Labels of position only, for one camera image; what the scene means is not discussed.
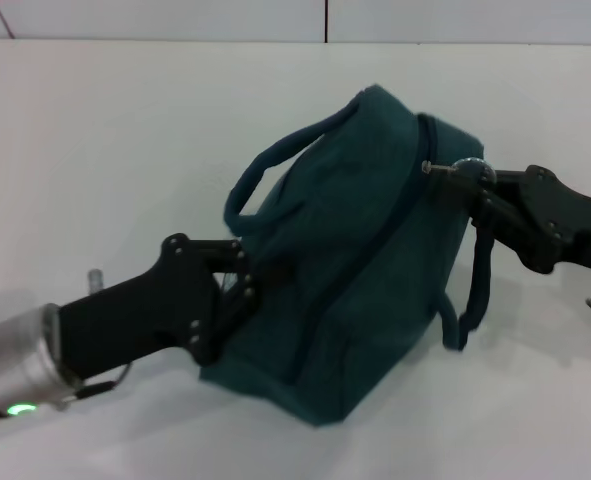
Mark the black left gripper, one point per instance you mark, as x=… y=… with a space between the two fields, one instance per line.
x=150 y=315

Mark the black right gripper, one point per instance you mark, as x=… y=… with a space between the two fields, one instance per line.
x=565 y=225

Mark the dark teal insulated lunch bag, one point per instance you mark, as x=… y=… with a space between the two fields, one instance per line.
x=350 y=300

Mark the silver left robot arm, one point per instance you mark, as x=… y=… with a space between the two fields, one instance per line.
x=15 y=360

